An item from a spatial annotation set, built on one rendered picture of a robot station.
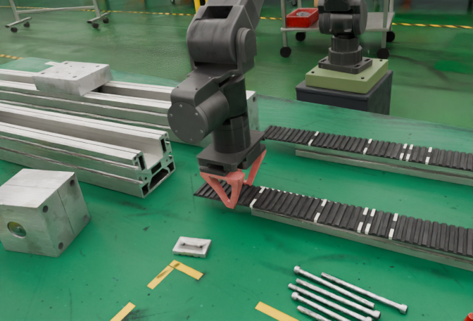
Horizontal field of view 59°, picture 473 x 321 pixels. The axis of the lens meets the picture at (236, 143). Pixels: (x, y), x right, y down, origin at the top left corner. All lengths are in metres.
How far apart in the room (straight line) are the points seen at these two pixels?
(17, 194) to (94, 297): 0.20
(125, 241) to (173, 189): 0.14
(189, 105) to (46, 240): 0.31
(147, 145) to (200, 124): 0.30
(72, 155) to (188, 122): 0.37
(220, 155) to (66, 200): 0.25
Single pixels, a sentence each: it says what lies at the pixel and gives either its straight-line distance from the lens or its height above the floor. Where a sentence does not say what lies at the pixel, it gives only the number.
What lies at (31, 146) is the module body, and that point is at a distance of 0.92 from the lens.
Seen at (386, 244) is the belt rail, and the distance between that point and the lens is 0.61.
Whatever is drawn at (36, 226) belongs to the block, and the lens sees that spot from 0.67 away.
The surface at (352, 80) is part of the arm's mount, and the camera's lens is 1.07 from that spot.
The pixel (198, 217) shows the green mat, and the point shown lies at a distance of 0.68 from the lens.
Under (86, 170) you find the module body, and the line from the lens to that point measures 0.83.
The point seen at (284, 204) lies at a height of 0.81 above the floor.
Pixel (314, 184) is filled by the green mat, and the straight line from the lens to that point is 0.73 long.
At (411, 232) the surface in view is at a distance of 0.60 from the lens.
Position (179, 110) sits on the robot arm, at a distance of 0.51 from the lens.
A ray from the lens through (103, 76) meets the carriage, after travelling 1.09.
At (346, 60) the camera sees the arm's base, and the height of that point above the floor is 0.84.
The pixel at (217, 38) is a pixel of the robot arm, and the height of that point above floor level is 1.07.
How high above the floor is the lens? 1.20
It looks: 29 degrees down
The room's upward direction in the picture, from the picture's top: 7 degrees counter-clockwise
